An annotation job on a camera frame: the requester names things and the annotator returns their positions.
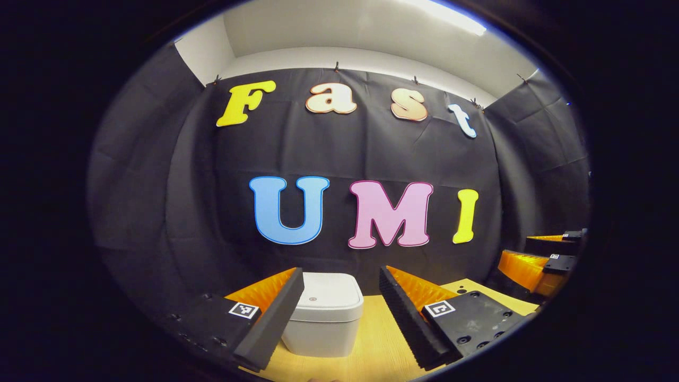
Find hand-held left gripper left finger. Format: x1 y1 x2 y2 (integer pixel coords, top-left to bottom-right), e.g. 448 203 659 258
167 267 306 373

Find row of small backdrop clips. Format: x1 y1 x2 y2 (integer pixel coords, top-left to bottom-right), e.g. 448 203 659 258
170 42 531 112

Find black backdrop cloth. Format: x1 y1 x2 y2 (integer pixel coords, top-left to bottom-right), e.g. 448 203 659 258
88 42 592 319

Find wooden desktop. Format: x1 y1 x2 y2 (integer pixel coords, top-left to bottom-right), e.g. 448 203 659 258
239 279 539 382

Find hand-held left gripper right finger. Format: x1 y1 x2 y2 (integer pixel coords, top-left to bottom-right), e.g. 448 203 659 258
378 265 526 371

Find white desktop garbage bin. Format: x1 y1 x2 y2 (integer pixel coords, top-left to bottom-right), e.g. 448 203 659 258
281 272 365 358

